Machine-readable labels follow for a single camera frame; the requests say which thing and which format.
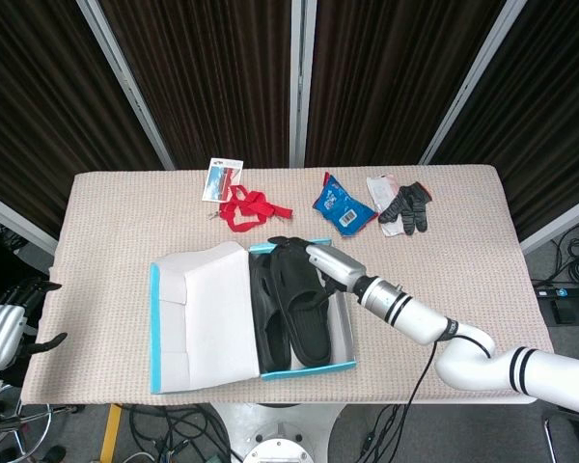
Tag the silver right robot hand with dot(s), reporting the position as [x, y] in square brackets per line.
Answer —
[338, 265]

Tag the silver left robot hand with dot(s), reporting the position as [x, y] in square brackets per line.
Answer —
[0, 333]

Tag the black rubber slipper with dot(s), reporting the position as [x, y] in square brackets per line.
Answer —
[265, 289]
[304, 318]

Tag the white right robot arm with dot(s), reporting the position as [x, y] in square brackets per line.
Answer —
[424, 318]

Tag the light blue cardboard shoe box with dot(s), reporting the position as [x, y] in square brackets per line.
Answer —
[212, 313]

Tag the blue snack packet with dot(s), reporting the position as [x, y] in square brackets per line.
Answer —
[342, 207]

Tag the white plastic wrapper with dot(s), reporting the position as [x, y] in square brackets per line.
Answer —
[378, 190]

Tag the chrome stool base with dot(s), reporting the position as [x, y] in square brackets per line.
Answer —
[67, 410]

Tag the white printed card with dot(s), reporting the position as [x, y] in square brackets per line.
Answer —
[219, 181]

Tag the beige woven table cloth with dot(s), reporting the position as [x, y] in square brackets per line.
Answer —
[125, 217]

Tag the dark brown ribbed partition panel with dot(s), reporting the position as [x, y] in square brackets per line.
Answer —
[212, 72]
[38, 96]
[391, 72]
[550, 120]

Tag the black power adapter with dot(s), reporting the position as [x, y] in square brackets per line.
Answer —
[567, 313]

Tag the black power strip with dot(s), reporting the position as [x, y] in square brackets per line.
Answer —
[574, 291]

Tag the white partition base rail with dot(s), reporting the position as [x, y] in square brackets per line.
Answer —
[19, 222]
[559, 224]

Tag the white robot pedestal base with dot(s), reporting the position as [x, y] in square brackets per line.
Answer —
[280, 434]

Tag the white metal partition post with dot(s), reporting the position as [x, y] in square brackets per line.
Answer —
[128, 87]
[301, 82]
[473, 82]

